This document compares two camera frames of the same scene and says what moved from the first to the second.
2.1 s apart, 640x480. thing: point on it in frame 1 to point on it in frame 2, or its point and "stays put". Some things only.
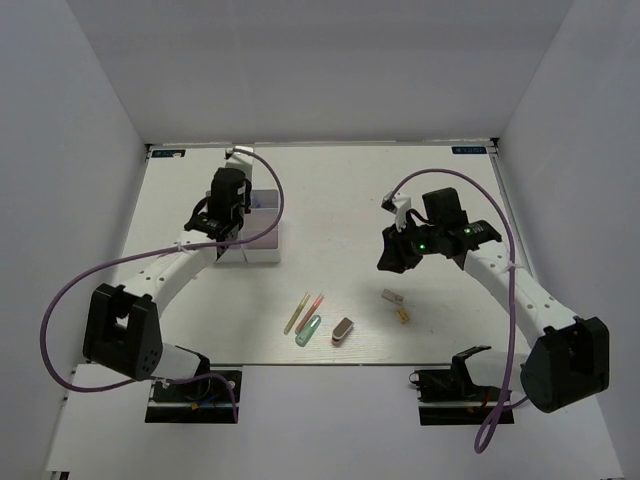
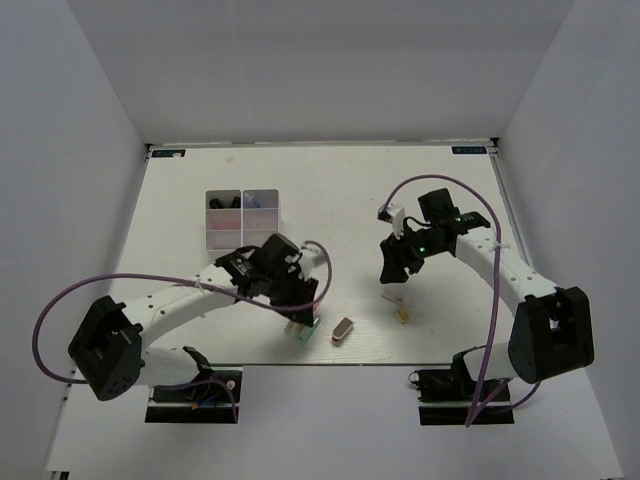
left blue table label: [168, 153] stays put
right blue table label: [469, 149] stays put
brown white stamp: [341, 330] stays put
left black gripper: [248, 196] to [304, 293]
